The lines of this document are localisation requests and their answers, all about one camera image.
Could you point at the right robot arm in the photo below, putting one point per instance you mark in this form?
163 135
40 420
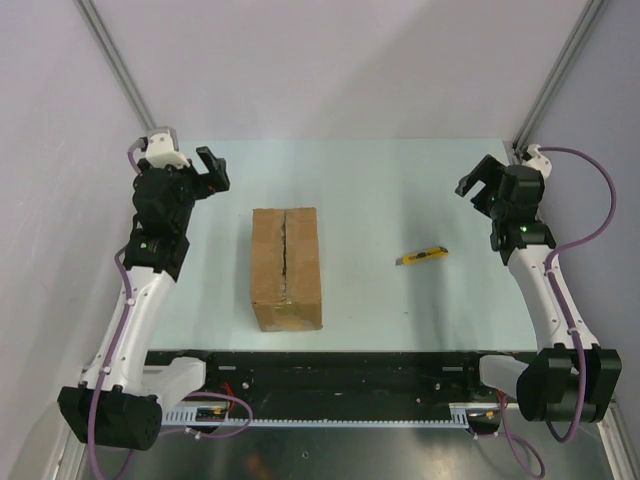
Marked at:
572 377

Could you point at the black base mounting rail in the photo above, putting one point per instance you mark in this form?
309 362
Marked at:
342 387

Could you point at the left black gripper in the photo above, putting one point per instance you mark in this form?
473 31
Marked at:
215 179

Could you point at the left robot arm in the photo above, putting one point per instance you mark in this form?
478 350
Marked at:
115 404

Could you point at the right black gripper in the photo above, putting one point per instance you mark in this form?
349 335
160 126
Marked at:
489 170

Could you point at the aluminium frame post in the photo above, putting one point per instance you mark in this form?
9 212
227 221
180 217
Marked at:
100 32
572 48

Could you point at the left aluminium frame post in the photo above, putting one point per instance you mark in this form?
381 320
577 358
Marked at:
100 32

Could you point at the yellow utility knife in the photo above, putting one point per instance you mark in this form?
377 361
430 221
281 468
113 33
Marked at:
422 255

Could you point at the right aluminium frame post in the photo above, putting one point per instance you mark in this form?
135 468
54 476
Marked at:
572 48

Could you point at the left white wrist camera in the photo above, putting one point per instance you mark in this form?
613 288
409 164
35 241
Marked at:
162 149

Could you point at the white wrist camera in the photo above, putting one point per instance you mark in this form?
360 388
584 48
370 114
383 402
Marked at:
532 156
162 149

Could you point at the brown cardboard express box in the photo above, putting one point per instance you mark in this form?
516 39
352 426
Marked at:
285 281

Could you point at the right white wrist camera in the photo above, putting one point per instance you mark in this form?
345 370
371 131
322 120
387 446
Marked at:
532 156

